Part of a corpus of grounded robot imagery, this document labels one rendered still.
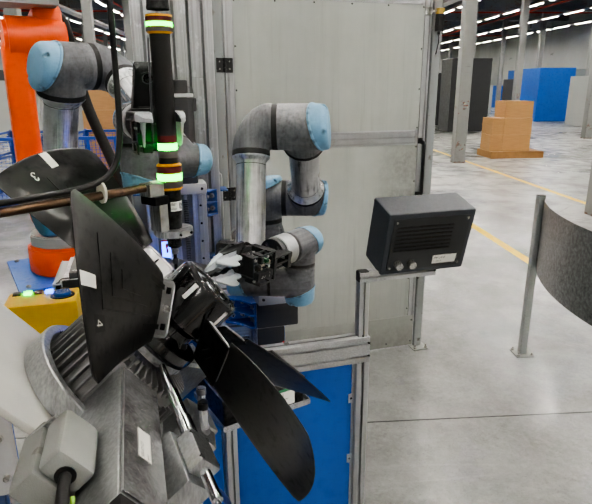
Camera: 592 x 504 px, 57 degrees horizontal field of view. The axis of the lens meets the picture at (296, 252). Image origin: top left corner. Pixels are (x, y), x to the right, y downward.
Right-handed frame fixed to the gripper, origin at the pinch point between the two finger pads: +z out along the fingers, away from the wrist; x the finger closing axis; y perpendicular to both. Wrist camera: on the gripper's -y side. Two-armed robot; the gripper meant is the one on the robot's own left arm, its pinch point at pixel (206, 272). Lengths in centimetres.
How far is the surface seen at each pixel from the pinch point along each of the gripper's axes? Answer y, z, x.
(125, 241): 17.8, 32.9, -19.4
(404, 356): -34, -201, 122
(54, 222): -3.1, 30.5, -16.3
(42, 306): -36.7, 15.9, 15.3
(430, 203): 19, -66, -8
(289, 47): -101, -154, -45
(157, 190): 3.3, 15.4, -20.5
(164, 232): 4.0, 14.5, -13.0
